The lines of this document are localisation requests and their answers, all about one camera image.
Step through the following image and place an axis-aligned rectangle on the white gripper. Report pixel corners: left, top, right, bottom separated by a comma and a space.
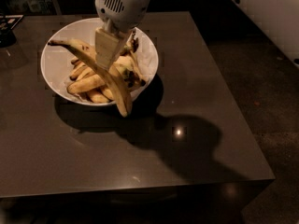
95, 0, 150, 70

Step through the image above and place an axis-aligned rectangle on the large top yellow banana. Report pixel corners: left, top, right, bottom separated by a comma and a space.
48, 38, 133, 117

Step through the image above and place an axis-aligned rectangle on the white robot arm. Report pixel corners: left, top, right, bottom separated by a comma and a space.
94, 0, 299, 64

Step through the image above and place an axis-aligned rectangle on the white ceramic bowl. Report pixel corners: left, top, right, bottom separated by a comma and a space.
40, 18, 157, 101

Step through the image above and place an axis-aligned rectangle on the front left yellow banana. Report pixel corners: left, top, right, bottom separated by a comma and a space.
67, 75, 105, 94

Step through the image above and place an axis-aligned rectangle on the bunch of yellow bananas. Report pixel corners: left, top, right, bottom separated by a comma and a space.
69, 33, 148, 104

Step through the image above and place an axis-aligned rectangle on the black object at left edge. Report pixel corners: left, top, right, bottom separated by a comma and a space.
0, 12, 16, 48

